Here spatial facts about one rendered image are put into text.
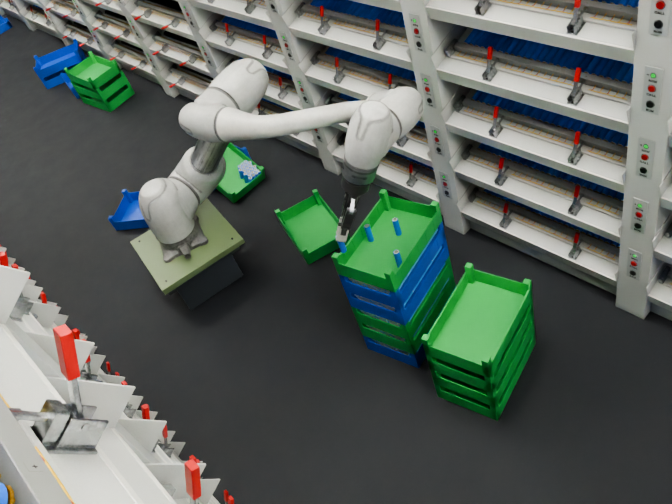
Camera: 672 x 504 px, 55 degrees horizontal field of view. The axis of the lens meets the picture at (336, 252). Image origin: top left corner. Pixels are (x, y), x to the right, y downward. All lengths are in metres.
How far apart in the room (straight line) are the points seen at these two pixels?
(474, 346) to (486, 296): 0.18
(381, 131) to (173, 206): 1.08
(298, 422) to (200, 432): 0.34
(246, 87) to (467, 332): 0.96
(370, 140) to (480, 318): 0.68
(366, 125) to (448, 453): 1.00
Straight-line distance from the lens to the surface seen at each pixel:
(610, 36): 1.67
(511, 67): 1.93
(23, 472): 0.39
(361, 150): 1.56
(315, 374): 2.25
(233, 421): 2.26
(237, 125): 1.82
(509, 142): 2.03
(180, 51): 3.59
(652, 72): 1.64
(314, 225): 2.71
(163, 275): 2.49
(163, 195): 2.39
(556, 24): 1.74
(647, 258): 2.03
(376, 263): 1.93
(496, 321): 1.94
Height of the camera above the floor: 1.81
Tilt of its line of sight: 45 degrees down
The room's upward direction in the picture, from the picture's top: 21 degrees counter-clockwise
